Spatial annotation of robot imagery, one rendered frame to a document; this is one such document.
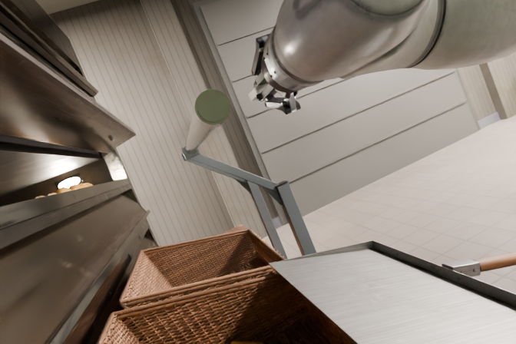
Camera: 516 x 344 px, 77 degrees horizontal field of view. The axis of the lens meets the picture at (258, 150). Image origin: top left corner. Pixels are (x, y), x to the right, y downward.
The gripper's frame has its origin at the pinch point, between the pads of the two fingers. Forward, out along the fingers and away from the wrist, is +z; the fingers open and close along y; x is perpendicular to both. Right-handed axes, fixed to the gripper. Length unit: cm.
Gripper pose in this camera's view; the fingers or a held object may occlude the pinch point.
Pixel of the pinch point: (259, 91)
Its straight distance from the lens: 63.8
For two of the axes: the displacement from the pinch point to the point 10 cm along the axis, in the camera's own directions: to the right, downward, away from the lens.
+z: -2.2, 0.4, 9.7
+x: 9.0, -3.8, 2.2
